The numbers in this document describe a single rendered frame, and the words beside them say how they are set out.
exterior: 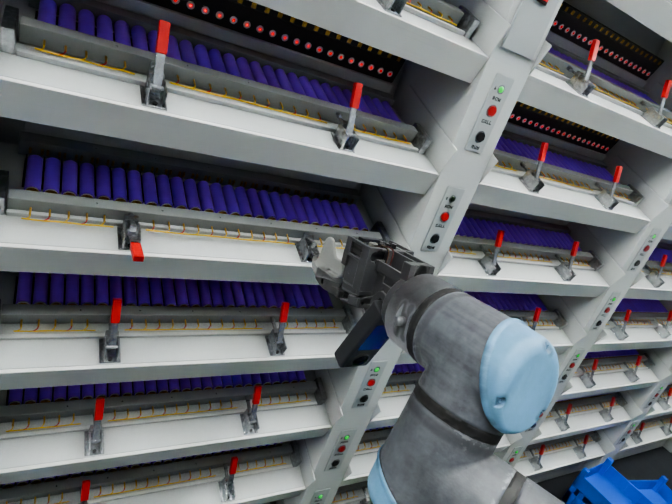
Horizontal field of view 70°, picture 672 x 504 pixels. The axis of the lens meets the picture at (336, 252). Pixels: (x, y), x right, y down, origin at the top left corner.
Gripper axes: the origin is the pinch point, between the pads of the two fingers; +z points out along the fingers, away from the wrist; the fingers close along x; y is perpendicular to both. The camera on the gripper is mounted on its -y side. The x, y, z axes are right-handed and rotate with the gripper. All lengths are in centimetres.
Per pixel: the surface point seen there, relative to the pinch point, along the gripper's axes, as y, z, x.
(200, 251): -1.0, 6.1, 17.3
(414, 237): 5.2, 3.5, -18.2
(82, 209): 2.6, 8.8, 32.4
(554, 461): -74, 21, -127
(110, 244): -1.0, 6.1, 29.0
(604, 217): 15, 2, -70
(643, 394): -46, 15, -158
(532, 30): 40.5, -3.6, -23.5
